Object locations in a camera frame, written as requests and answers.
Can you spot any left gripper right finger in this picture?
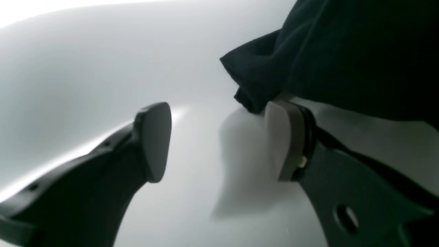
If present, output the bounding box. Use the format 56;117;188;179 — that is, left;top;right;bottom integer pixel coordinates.
265;101;438;247

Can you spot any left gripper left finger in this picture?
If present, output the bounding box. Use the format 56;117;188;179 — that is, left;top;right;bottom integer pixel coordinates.
0;103;172;247

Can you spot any black T-shirt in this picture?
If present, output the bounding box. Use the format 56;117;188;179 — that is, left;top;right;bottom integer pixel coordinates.
221;0;438;129

